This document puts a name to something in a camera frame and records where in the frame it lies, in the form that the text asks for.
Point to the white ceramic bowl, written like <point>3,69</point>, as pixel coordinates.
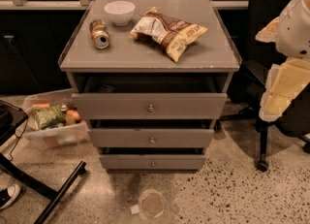
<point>120,13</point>

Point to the black white sneaker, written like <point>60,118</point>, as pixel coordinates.
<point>8,195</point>

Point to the clear plastic storage bin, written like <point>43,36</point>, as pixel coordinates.
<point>53,136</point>

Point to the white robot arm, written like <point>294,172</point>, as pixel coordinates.
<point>290,32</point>

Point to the grey drawer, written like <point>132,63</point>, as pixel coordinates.
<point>152,162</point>
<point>154,96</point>
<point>180,136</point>

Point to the brown yellow chip bag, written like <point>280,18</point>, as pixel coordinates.
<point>173,34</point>

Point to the grey top drawer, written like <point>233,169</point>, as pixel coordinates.
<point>154,96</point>

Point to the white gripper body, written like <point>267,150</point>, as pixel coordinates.
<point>294,35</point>

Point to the grey middle drawer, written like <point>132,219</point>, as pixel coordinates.
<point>180,136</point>

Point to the grey drawer cabinet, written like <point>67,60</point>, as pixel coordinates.
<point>213,54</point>

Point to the green snack bag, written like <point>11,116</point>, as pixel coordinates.
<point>48,117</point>

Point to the orange fruit in bin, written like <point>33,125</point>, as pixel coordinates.
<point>74,115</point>

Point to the gold drink can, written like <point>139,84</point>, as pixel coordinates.
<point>99,33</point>

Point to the black office chair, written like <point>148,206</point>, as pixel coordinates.
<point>248,84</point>

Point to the grey bottom drawer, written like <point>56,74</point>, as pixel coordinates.
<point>152,162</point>

